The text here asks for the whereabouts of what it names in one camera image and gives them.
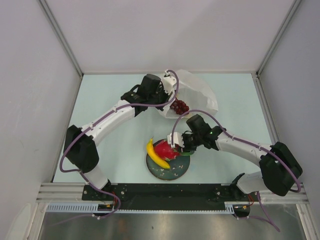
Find fake red grapes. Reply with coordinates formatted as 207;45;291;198
169;98;190;115

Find blue ceramic plate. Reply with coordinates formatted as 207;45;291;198
146;139;191;181

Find white plastic bag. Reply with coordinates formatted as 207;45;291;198
174;69;219;115

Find fake watermelon slice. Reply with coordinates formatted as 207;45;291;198
153;139;194;161

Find fake yellow banana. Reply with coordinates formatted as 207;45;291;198
146;138;171;169

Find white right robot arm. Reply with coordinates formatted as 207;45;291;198
181;114;303;201

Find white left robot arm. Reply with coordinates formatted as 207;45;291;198
59;70;180;200

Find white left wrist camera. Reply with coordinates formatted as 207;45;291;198
161;70;177;95

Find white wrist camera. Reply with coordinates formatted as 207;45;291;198
167;132;185;149
161;70;177;95

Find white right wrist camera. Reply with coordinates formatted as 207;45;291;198
167;132;185;149

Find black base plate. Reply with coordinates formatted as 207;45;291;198
82;183;258;217

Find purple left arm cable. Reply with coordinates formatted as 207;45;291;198
59;69;180;221

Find white slotted cable duct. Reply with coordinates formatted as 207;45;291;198
46;202;237;214

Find aluminium frame rail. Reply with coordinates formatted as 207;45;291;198
36;182;309;204

